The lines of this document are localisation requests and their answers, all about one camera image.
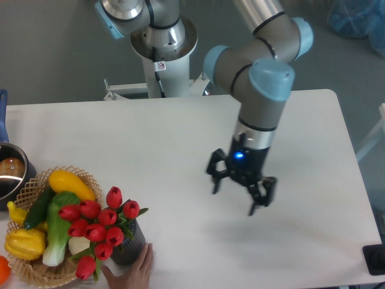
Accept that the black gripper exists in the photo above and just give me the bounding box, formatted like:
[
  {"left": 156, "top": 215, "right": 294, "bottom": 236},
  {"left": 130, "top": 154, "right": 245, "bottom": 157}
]
[{"left": 206, "top": 132, "right": 277, "bottom": 216}]

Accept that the red tulip bouquet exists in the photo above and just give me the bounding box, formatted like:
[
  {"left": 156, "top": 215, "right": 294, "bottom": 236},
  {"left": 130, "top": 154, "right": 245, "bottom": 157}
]
[{"left": 58, "top": 187, "right": 148, "bottom": 280}]

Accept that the blue plastic bag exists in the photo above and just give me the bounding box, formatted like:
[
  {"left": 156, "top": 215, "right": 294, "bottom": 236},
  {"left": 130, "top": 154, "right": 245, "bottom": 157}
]
[{"left": 327, "top": 1, "right": 384, "bottom": 57}]

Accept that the woven wicker basket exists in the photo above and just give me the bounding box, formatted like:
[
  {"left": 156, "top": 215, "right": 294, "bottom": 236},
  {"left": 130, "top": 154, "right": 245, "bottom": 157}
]
[{"left": 7, "top": 166, "right": 103, "bottom": 288}]

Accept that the green bok choy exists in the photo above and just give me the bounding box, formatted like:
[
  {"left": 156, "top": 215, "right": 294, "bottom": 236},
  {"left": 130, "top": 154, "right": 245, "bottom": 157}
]
[{"left": 42, "top": 191, "right": 80, "bottom": 267}]

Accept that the yellow bell pepper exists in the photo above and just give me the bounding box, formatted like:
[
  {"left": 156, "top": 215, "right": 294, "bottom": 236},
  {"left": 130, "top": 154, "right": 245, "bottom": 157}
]
[{"left": 4, "top": 229, "right": 46, "bottom": 261}]

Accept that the orange fruit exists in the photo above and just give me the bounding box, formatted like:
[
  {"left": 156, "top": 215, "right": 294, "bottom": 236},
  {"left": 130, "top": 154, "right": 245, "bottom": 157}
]
[{"left": 0, "top": 255, "right": 11, "bottom": 285}]

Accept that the blue handled metal pot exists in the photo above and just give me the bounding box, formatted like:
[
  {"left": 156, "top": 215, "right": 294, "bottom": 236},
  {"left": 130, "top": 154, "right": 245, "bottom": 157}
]
[{"left": 1, "top": 89, "right": 36, "bottom": 211}]

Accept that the black device at edge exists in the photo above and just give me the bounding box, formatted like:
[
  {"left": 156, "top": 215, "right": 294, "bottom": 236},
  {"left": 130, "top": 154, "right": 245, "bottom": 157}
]
[{"left": 362, "top": 244, "right": 384, "bottom": 276}]

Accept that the white frame at right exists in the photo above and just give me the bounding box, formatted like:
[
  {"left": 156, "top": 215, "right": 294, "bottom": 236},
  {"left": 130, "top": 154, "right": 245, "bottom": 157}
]
[{"left": 356, "top": 103, "right": 384, "bottom": 163}]

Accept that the small yellow gourd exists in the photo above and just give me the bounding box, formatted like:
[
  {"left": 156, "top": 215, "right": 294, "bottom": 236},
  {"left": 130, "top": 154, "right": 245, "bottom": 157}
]
[{"left": 7, "top": 201, "right": 48, "bottom": 232}]

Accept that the yellow squash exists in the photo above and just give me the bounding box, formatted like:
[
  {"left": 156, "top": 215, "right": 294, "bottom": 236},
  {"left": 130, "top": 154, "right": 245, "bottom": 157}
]
[{"left": 48, "top": 170, "right": 96, "bottom": 200}]

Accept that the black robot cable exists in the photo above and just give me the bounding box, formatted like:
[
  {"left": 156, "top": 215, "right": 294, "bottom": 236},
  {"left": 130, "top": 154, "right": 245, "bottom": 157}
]
[{"left": 152, "top": 46, "right": 167, "bottom": 99}]

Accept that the person's hand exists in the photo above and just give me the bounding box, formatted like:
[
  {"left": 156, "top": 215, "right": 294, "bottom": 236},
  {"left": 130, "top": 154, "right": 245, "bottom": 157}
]
[{"left": 101, "top": 243, "right": 154, "bottom": 289}]

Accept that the green cucumber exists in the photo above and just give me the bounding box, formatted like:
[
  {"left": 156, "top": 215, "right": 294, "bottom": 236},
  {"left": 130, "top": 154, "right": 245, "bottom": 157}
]
[{"left": 23, "top": 185, "right": 56, "bottom": 230}]

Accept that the dark grey ribbed vase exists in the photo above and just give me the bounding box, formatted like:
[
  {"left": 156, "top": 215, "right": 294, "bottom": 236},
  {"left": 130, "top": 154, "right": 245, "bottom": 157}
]
[{"left": 110, "top": 220, "right": 146, "bottom": 266}]

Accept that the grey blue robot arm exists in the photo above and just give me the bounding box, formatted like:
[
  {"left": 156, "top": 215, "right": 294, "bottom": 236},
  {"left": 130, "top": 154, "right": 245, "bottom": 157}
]
[{"left": 95, "top": 1, "right": 313, "bottom": 211}]

